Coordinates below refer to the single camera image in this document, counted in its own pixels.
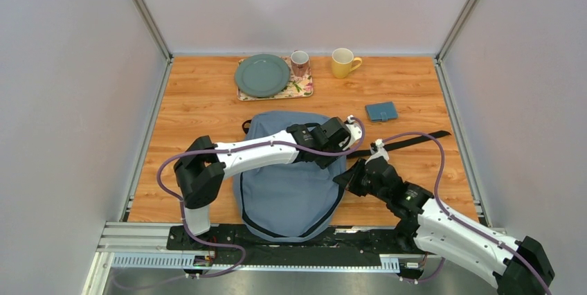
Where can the yellow ceramic mug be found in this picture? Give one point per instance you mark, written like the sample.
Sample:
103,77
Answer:
344,62

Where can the green ceramic plate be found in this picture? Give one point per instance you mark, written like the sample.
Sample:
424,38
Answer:
262,75

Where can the blue fabric backpack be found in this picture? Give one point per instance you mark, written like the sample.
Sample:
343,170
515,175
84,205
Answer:
287,202

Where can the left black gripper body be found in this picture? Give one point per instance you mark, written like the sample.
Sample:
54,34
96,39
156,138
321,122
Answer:
324,161

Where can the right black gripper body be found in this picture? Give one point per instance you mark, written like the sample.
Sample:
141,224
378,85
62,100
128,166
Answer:
372,192

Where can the aluminium frame rail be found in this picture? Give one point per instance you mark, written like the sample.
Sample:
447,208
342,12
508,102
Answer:
155,258

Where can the floral serving tray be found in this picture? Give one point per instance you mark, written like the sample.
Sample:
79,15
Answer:
296,88

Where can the teal wallet notebook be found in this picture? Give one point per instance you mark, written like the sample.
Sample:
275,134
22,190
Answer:
381,112

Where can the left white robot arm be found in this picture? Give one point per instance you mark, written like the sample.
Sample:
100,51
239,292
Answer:
200,171

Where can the pink patterned mug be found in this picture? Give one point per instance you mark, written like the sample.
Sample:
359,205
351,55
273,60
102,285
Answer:
300,63

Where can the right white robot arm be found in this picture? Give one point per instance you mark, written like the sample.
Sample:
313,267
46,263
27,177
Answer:
509,265

